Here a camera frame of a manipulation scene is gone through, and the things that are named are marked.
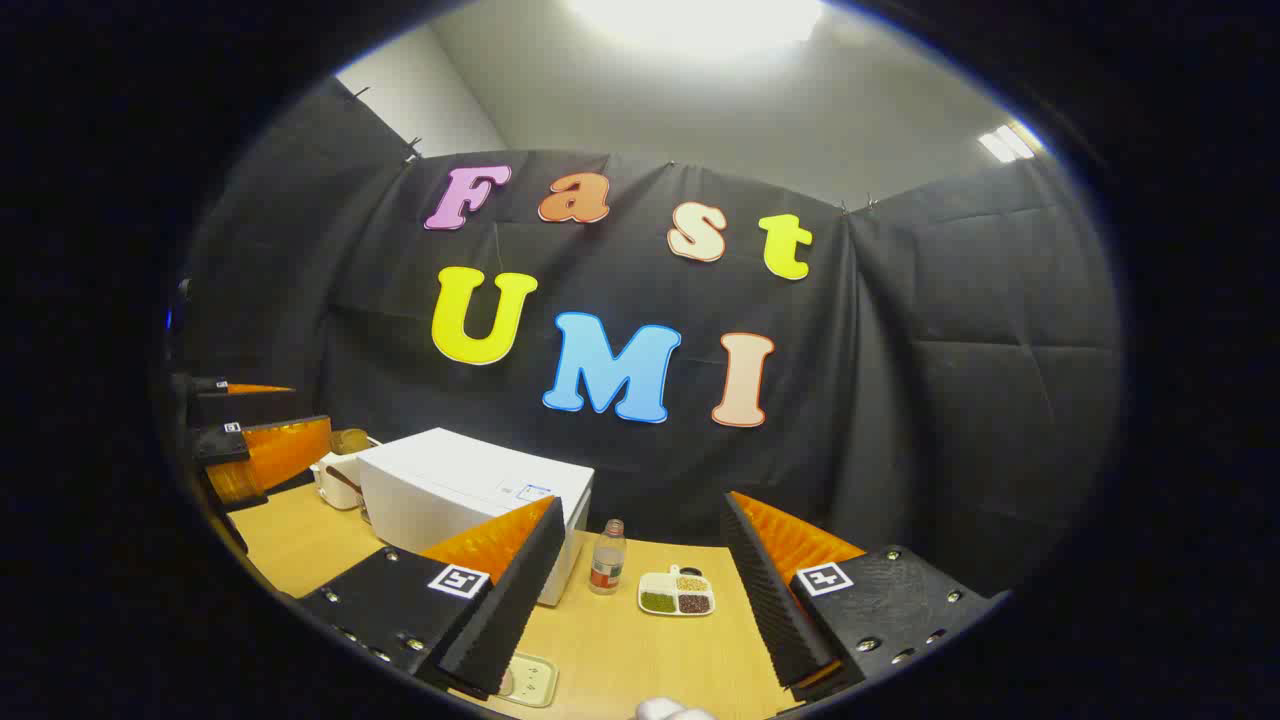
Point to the white microwave oven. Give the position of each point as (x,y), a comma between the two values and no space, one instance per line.
(450,490)

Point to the small pale green plate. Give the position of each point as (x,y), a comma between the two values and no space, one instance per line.
(535,680)

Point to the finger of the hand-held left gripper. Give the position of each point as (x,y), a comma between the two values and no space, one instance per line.
(218,443)
(240,407)

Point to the small ceiling light panel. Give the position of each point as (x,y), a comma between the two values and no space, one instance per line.
(1008,143)

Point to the brown wooden spoon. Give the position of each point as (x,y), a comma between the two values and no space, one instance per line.
(343,478)

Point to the black backdrop cloth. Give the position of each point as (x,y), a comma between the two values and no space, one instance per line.
(900,400)

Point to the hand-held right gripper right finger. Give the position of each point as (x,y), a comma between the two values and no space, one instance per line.
(765,600)

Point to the white toaster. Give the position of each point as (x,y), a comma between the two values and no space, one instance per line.
(335,500)

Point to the large ceiling light panel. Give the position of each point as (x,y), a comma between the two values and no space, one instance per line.
(700,20)

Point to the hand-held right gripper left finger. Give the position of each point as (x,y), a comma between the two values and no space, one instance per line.
(510,610)

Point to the clear bottle with red label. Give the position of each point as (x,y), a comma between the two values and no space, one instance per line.
(607,565)

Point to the white divided dish with grains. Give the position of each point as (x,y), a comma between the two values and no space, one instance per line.
(660,582)

